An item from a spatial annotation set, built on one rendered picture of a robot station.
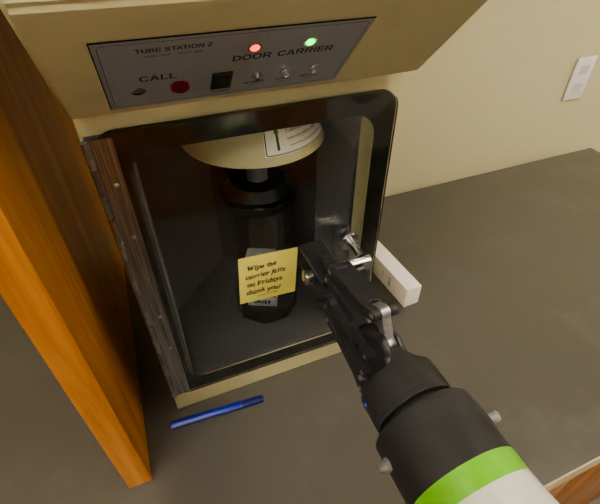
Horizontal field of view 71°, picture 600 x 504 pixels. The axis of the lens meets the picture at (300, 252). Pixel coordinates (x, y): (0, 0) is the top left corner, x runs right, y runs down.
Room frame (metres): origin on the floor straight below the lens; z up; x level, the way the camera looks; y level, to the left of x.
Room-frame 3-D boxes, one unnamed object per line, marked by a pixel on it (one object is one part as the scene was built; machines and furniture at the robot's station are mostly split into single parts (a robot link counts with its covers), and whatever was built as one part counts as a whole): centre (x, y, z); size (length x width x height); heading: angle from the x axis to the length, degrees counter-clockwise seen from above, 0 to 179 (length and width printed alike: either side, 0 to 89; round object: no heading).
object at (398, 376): (0.23, -0.09, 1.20); 0.09 x 0.07 x 0.08; 22
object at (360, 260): (0.39, -0.04, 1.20); 0.10 x 0.05 x 0.03; 112
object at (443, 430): (0.16, -0.12, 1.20); 0.12 x 0.06 x 0.09; 112
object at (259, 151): (0.39, 0.04, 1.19); 0.30 x 0.01 x 0.40; 112
